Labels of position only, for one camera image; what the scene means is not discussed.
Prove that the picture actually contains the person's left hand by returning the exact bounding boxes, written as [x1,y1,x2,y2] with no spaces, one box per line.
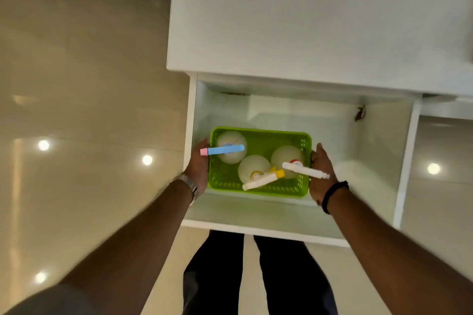
[183,138,210,199]

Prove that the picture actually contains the person's right hand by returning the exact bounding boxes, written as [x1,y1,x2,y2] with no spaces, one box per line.
[309,143,339,206]

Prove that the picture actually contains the green plastic basket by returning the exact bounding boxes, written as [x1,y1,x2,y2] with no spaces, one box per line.
[207,126,313,199]

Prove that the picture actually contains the person's left forearm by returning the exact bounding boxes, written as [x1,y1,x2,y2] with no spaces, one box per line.
[15,180,194,315]

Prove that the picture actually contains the person's right forearm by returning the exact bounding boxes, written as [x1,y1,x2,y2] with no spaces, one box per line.
[327,188,473,315]

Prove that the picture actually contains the white open drawer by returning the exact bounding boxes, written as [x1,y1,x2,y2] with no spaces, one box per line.
[181,72,423,248]

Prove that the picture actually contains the white spray bottle blue nozzle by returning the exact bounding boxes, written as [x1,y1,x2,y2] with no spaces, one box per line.
[200,130,248,165]

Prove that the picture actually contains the white spray bottle red collar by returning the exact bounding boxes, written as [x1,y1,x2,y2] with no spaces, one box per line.
[270,145,330,180]

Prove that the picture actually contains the silver wristwatch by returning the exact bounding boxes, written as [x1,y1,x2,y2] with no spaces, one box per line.
[169,174,200,206]

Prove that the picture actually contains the black wristband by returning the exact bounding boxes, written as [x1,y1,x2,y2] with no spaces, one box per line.
[321,180,350,215]

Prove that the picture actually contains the white spray bottle yellow nozzle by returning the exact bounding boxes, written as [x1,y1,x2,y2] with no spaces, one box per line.
[237,155,286,191]

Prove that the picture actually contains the person's dark trousers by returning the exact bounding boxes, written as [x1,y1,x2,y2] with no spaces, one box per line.
[182,230,338,315]

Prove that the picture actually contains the white cabinet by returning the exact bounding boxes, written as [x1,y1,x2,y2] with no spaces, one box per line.
[166,0,473,97]

